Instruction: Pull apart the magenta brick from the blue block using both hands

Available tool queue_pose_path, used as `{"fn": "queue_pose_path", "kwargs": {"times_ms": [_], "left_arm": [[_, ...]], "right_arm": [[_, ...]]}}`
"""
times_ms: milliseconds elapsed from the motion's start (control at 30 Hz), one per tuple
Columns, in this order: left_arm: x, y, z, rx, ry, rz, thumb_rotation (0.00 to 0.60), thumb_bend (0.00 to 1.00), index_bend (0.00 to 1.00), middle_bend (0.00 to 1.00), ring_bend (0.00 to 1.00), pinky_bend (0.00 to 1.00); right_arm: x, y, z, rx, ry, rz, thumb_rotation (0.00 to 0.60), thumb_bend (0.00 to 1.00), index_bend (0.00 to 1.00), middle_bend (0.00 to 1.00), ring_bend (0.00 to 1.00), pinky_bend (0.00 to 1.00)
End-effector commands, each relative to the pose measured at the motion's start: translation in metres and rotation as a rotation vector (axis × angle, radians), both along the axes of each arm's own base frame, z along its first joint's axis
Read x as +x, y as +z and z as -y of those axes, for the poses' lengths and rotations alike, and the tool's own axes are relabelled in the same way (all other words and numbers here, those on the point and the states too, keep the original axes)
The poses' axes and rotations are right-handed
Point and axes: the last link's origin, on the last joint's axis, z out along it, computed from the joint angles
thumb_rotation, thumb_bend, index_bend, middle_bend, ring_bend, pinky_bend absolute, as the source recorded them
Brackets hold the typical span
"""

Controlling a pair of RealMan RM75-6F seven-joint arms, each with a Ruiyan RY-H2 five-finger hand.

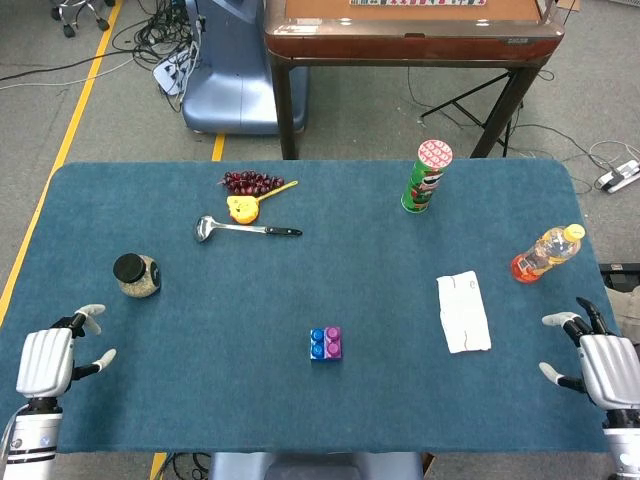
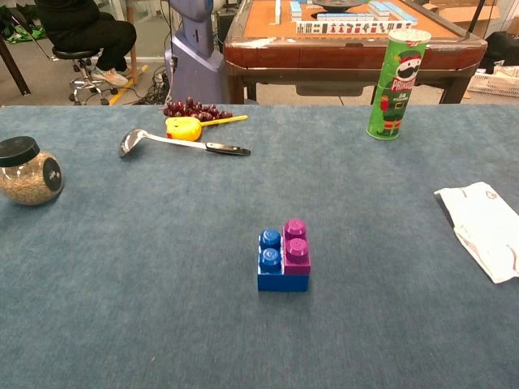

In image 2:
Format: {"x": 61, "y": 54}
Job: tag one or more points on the purple building block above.
{"x": 297, "y": 264}

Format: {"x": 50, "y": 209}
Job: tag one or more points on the blue building block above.
{"x": 280, "y": 283}

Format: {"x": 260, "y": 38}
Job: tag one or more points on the yellow tape measure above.
{"x": 182, "y": 127}

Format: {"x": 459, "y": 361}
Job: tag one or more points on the red grape bunch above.
{"x": 190, "y": 108}

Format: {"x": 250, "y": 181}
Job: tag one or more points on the blue table cloth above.
{"x": 162, "y": 283}

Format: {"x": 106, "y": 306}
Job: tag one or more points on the brown mahjong table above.
{"x": 324, "y": 52}

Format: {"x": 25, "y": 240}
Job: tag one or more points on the green Pringles can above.
{"x": 393, "y": 101}

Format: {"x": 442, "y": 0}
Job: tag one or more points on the face-up mahjong tile row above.
{"x": 353, "y": 27}

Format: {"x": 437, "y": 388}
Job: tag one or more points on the wheeled black stool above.
{"x": 83, "y": 85}

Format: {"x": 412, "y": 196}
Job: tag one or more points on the light wooden table leg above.
{"x": 131, "y": 12}

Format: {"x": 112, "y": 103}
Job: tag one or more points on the white crumpled paper bag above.
{"x": 482, "y": 227}

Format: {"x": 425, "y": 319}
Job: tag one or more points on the glass jar with black lid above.
{"x": 24, "y": 182}

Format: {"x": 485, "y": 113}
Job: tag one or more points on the seated person in black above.
{"x": 81, "y": 32}

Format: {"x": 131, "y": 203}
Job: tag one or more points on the white plastic basket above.
{"x": 490, "y": 85}

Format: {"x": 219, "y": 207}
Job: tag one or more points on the dark table leg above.
{"x": 14, "y": 69}

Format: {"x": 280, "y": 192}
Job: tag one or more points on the black bag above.
{"x": 503, "y": 48}

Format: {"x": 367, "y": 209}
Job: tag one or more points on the green fabric pile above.
{"x": 24, "y": 34}

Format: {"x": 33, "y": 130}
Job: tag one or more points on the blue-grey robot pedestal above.
{"x": 194, "y": 61}

